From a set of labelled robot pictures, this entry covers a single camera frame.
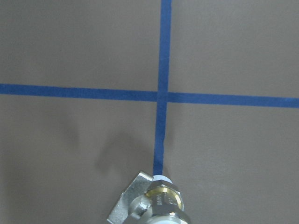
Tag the white brass PPR valve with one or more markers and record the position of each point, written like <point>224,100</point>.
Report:
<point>150,200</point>

